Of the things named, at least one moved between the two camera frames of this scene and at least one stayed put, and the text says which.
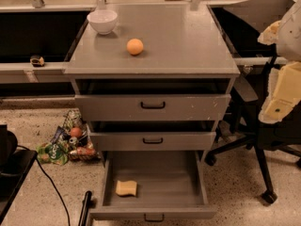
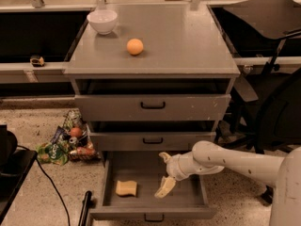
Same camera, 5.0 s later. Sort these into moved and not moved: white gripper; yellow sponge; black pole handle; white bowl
Moved: white gripper
Not moved: black pole handle; yellow sponge; white bowl
